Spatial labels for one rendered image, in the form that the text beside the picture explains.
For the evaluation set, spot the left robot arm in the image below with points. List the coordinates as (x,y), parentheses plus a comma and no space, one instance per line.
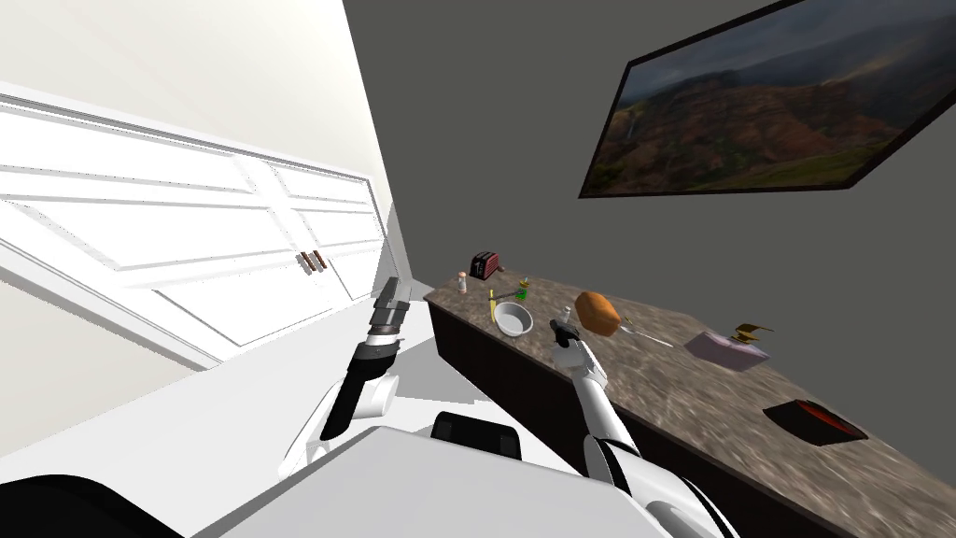
(357,388)

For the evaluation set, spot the lilac box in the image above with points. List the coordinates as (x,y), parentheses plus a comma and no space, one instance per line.
(723,351)

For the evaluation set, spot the small salt shaker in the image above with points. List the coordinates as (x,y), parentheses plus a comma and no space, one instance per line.
(462,283)

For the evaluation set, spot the gold ornament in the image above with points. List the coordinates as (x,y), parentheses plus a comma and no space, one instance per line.
(750,332)

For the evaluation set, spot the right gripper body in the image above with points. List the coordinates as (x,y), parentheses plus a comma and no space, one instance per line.
(565,333)

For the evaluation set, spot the white panelled double door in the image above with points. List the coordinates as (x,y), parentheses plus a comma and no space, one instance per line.
(187,239)

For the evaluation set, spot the small grey bottle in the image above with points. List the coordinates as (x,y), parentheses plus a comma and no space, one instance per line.
(565,314)

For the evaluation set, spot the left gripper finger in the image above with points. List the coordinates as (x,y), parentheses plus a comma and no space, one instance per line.
(390,290)
(405,293)

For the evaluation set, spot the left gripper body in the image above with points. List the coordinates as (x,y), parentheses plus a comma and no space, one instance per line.
(390,314)

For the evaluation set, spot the dark counter with stone top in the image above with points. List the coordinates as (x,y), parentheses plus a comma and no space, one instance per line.
(717,418)

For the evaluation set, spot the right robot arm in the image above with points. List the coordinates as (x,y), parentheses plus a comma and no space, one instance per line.
(605,418)

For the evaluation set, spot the brown bread loaf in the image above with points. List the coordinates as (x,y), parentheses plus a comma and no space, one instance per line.
(597,314)

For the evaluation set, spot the black and red book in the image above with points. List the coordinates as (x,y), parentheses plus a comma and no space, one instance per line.
(812,423)

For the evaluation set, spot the green cup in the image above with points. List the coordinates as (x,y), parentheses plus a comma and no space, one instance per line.
(522,292)

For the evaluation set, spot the red toaster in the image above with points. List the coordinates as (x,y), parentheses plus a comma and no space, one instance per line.
(485,265)

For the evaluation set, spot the silver fork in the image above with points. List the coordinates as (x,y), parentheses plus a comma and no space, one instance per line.
(646,335)

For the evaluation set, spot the framed landscape picture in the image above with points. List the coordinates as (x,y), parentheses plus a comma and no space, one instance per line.
(762,104)

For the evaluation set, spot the white bowl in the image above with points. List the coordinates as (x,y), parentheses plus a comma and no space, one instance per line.
(513,320)

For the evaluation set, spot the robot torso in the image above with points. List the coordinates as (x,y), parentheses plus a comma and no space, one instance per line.
(418,493)

